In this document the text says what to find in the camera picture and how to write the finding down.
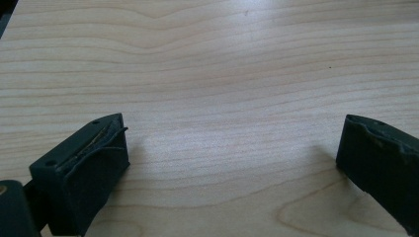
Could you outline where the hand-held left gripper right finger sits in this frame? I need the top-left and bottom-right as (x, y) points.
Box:
(335, 114), (419, 237)

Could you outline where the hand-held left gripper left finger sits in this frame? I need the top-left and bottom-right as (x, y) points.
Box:
(29, 113), (130, 237)

